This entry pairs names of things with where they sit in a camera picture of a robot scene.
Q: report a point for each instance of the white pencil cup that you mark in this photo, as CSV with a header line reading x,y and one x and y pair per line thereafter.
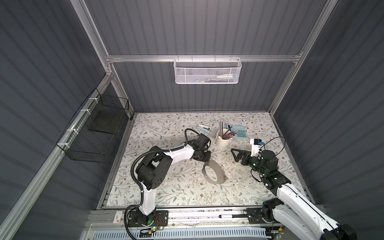
x,y
222,143

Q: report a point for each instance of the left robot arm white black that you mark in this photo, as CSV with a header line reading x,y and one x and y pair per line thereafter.
x,y
149,170

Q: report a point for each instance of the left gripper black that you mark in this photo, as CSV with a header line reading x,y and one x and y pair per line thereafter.
x,y
207,158

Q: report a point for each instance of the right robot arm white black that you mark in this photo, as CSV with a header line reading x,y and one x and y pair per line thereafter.
x,y
289,207

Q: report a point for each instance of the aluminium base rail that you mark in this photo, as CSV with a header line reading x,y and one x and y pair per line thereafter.
x,y
194,223

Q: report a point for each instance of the white wire mesh basket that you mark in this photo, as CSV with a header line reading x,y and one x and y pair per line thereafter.
x,y
191,72

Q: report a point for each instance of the light blue stapler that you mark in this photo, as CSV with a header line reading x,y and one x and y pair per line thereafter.
x,y
203,129

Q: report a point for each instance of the black wire basket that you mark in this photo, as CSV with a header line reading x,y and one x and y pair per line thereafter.
x,y
98,130

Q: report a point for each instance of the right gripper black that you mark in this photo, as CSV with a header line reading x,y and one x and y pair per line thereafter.
x,y
242,153

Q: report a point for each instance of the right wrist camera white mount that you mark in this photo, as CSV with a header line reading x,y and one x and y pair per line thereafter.
x,y
256,145

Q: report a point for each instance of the glue tube in basket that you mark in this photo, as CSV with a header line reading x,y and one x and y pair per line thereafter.
x,y
224,78

